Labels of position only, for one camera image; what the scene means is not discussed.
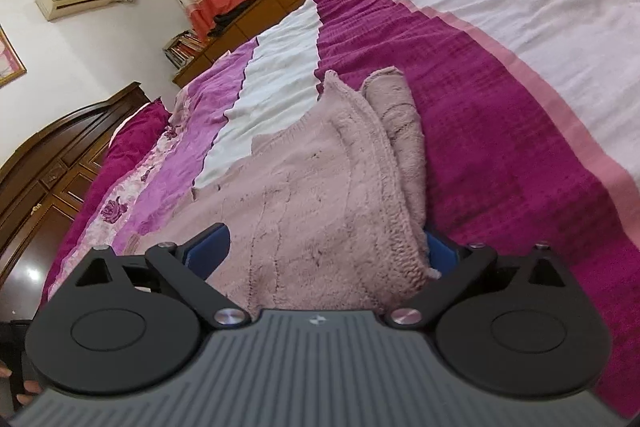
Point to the dark cloth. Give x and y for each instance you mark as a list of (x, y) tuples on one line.
[(227, 22)]

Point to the carved wooden headboard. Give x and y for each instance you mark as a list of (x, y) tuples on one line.
[(55, 157)]

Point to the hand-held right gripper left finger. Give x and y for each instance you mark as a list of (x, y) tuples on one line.
[(207, 252)]

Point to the person's left hand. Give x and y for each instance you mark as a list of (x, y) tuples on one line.
[(29, 388)]

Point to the purple white striped floral blanket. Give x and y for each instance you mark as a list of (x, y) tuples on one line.
[(525, 82)]

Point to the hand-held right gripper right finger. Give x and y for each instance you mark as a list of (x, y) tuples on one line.
[(442, 257)]

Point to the magenta fleece pillow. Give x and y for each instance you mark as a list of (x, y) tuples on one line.
[(142, 132)]

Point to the pink fuzzy knit sweater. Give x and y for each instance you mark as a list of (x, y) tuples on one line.
[(310, 207)]

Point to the stack of books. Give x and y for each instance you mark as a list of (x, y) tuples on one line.
[(184, 49)]

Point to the framed wall picture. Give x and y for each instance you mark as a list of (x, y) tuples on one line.
[(7, 57)]

